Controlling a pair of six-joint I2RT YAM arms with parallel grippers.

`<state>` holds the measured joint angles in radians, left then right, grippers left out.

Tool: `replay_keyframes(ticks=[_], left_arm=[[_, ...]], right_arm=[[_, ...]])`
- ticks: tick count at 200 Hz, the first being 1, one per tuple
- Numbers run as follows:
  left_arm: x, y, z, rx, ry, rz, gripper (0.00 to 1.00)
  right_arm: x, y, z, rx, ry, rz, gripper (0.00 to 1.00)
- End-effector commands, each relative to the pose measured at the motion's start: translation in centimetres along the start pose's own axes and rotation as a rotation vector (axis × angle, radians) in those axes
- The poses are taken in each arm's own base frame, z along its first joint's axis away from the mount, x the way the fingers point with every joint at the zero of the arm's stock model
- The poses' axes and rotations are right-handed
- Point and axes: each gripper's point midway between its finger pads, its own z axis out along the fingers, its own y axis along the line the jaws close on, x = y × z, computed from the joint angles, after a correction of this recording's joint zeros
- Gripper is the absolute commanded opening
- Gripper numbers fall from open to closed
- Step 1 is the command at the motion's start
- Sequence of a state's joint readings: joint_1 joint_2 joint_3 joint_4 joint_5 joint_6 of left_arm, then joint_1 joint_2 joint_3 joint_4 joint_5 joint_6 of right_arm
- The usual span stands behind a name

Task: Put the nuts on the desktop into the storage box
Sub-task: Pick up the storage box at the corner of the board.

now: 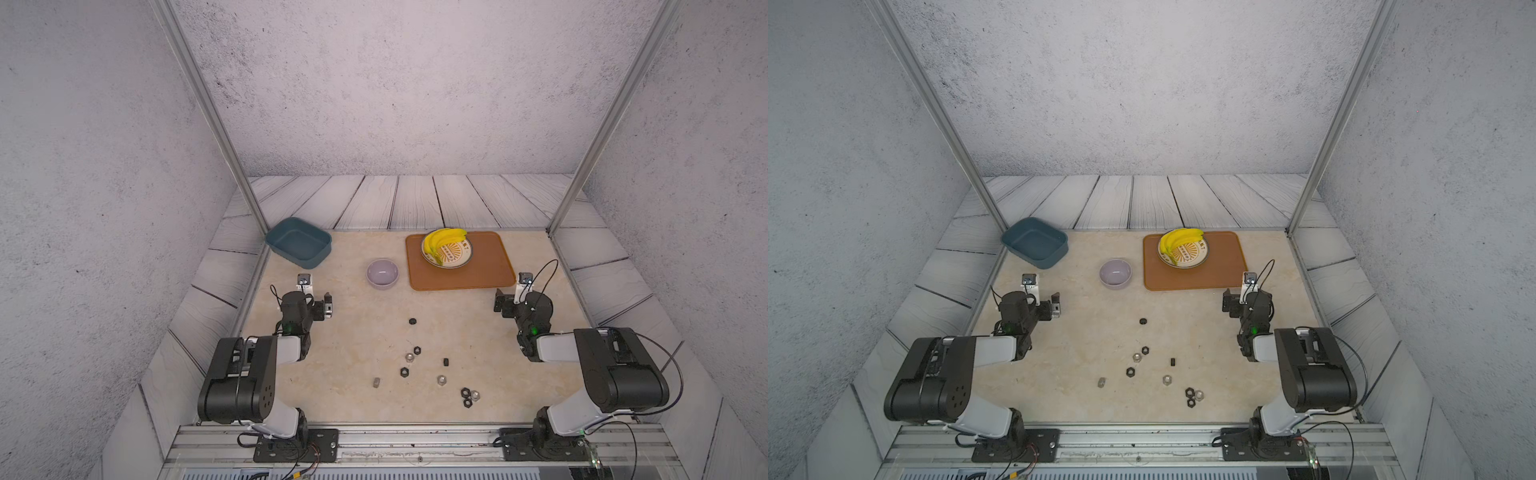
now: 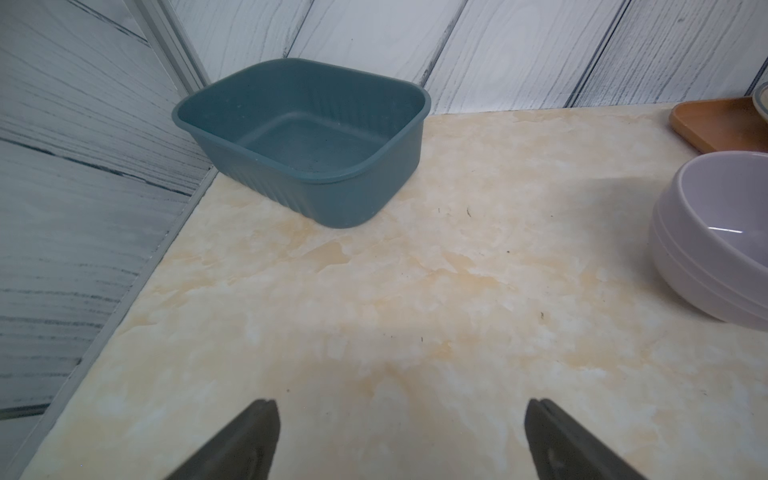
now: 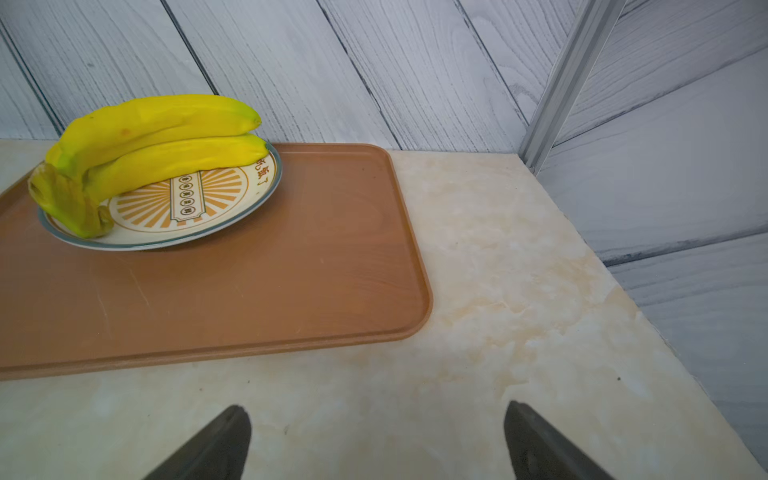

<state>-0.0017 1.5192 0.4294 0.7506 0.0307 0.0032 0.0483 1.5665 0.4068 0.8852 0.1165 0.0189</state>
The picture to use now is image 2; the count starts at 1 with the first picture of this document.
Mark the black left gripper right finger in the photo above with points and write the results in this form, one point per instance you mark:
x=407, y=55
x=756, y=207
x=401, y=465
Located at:
x=561, y=448

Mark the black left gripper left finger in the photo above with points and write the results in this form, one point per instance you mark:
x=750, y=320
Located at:
x=243, y=449

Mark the teal plastic storage box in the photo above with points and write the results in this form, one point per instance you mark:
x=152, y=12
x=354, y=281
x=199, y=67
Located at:
x=331, y=143

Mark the lilac ceramic bowl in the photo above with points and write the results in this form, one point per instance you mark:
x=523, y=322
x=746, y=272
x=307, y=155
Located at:
x=708, y=236

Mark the brown rectangular mat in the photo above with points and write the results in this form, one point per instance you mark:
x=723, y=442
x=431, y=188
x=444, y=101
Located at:
x=720, y=125

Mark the patterned plate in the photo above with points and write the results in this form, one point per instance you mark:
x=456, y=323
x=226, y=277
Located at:
x=760, y=100

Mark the left aluminium frame post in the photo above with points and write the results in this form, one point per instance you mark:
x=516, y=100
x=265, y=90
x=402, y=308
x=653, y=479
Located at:
x=167, y=37

